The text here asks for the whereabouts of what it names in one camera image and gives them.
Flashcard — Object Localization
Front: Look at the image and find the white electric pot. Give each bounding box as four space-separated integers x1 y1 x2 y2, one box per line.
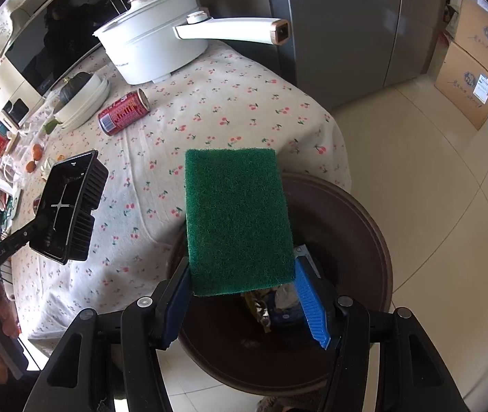
93 0 292 85

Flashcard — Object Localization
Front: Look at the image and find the glass jar with cork lid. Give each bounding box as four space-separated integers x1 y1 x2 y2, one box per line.
11 119 51 157

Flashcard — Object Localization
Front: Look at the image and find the brown trash bin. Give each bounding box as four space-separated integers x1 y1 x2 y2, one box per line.
169 172 394 397

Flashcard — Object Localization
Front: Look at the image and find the black plastic tray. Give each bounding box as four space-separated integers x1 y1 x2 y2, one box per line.
28 150 109 265

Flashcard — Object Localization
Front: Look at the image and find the white bowl with green handle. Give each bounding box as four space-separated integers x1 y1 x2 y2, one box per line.
42 74 101 135

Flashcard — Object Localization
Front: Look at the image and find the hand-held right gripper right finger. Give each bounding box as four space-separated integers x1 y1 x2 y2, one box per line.
293 256 470 412

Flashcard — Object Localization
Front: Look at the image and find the green and yellow sponge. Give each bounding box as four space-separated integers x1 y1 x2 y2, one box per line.
184 148 295 297

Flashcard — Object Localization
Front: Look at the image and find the grey refrigerator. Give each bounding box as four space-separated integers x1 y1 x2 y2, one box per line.
263 0 459 112

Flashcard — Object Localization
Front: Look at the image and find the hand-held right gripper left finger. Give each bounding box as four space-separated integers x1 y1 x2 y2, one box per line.
23 256 191 412

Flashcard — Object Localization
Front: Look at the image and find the red drink can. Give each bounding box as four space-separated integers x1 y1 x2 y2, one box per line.
97 89 150 136

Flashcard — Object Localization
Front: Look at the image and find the floral tablecloth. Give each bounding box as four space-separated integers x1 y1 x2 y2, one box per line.
1 38 352 357

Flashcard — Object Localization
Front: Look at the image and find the white tissue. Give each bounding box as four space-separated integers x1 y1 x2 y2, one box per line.
275 284 300 309

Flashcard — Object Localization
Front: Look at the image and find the snack wrapper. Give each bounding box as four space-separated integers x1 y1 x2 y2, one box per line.
258 305 276 334

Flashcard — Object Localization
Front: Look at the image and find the dark green squash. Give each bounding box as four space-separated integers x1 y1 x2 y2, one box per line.
59 72 94 106

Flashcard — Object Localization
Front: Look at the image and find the white shallow bowl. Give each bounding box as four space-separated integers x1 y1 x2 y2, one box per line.
61 76 111 130

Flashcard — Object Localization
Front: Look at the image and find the cream air fryer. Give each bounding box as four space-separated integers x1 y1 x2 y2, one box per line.
0 58 48 126

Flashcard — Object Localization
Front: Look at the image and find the blue paper carton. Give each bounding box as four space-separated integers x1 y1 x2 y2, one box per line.
269 307 305 328

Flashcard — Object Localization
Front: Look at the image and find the black microwave oven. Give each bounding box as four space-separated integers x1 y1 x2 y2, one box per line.
1 0 163 99

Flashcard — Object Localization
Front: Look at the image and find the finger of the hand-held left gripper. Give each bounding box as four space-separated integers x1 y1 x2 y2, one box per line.
0 211 58 262

